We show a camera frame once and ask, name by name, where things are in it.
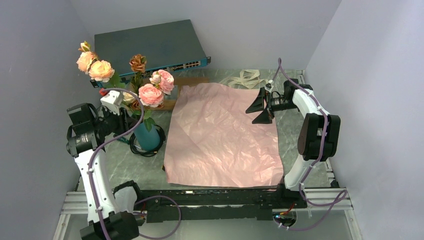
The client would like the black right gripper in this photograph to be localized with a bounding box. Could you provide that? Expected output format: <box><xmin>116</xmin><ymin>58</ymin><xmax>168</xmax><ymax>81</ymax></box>
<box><xmin>246</xmin><ymin>87</ymin><xmax>298</xmax><ymax>125</ymax></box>

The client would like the small cream rose stem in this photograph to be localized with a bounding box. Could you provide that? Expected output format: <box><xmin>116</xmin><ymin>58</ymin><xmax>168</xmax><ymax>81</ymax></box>
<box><xmin>122</xmin><ymin>91</ymin><xmax>137</xmax><ymax>106</ymax></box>

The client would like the beige ribbon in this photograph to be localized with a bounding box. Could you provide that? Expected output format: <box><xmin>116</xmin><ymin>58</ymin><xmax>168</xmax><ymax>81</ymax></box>
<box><xmin>219</xmin><ymin>69</ymin><xmax>273</xmax><ymax>90</ymax></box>

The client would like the large pink peony flower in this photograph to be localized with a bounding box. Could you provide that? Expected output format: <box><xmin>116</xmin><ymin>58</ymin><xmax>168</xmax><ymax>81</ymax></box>
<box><xmin>138</xmin><ymin>83</ymin><xmax>164</xmax><ymax>108</ymax></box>

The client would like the pink purple wrapping paper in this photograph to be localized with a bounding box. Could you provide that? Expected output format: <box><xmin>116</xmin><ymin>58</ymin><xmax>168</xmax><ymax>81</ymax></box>
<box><xmin>164</xmin><ymin>83</ymin><xmax>284</xmax><ymax>188</ymax></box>

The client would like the peach rose spray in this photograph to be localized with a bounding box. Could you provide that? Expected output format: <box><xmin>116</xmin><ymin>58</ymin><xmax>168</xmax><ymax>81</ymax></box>
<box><xmin>76</xmin><ymin>41</ymin><xmax>126</xmax><ymax>89</ymax></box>

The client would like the brown orange rose stem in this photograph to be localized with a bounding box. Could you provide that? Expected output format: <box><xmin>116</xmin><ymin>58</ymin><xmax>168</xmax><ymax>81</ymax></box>
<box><xmin>129</xmin><ymin>54</ymin><xmax>147</xmax><ymax>94</ymax></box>

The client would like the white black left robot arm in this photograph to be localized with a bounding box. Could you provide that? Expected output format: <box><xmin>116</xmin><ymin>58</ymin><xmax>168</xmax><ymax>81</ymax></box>
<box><xmin>66</xmin><ymin>103</ymin><xmax>144</xmax><ymax>240</ymax></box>

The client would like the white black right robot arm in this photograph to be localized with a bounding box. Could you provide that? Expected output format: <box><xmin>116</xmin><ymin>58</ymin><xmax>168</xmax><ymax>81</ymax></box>
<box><xmin>245</xmin><ymin>78</ymin><xmax>341</xmax><ymax>208</ymax></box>

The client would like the teal vase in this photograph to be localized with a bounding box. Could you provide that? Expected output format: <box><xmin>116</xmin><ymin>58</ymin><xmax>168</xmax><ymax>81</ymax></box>
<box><xmin>133</xmin><ymin>122</ymin><xmax>161</xmax><ymax>152</ymax></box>

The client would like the brown wooden board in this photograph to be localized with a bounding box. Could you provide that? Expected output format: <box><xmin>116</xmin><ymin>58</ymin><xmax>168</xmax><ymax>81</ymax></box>
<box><xmin>150</xmin><ymin>77</ymin><xmax>210</xmax><ymax>111</ymax></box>

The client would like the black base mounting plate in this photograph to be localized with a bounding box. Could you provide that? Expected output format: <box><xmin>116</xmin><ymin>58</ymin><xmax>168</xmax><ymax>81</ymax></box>
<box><xmin>134</xmin><ymin>184</ymin><xmax>307</xmax><ymax>223</ymax></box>

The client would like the green handled screwdriver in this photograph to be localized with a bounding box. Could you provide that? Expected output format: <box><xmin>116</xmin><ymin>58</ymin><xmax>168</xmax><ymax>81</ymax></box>
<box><xmin>117</xmin><ymin>137</ymin><xmax>131</xmax><ymax>145</ymax></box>

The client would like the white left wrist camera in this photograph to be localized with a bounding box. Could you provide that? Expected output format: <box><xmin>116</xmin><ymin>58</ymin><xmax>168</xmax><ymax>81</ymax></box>
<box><xmin>100</xmin><ymin>90</ymin><xmax>124</xmax><ymax>116</ymax></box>

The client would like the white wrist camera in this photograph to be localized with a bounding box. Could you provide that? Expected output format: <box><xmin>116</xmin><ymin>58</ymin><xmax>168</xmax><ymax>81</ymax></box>
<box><xmin>100</xmin><ymin>90</ymin><xmax>124</xmax><ymax>116</ymax></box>
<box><xmin>264</xmin><ymin>79</ymin><xmax>274</xmax><ymax>93</ymax></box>

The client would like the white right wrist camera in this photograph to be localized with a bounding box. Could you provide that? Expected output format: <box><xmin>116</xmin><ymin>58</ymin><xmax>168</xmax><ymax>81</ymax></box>
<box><xmin>264</xmin><ymin>79</ymin><xmax>274</xmax><ymax>93</ymax></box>

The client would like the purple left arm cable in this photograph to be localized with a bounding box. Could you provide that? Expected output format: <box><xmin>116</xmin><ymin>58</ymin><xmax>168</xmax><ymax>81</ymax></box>
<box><xmin>87</xmin><ymin>87</ymin><xmax>182</xmax><ymax>240</ymax></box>

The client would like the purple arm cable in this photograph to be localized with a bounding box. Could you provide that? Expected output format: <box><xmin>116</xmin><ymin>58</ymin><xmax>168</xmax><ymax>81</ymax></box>
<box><xmin>87</xmin><ymin>87</ymin><xmax>182</xmax><ymax>240</ymax></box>
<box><xmin>269</xmin><ymin>57</ymin><xmax>348</xmax><ymax>232</ymax></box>

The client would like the black coiled cable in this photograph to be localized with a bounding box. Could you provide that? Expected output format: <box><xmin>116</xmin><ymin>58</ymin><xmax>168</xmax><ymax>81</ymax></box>
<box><xmin>128</xmin><ymin>124</ymin><xmax>167</xmax><ymax>158</ymax></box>

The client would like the grey teal network switch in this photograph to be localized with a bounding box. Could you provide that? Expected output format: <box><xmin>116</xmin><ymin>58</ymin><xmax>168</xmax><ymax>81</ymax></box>
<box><xmin>94</xmin><ymin>19</ymin><xmax>211</xmax><ymax>84</ymax></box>

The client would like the aluminium frame rail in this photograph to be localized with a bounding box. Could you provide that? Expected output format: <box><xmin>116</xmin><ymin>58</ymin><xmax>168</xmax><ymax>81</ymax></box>
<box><xmin>52</xmin><ymin>187</ymin><xmax>364</xmax><ymax>240</ymax></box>

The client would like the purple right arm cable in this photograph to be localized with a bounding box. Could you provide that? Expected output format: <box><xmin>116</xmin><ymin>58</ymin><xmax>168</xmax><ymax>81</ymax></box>
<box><xmin>269</xmin><ymin>57</ymin><xmax>348</xmax><ymax>232</ymax></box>

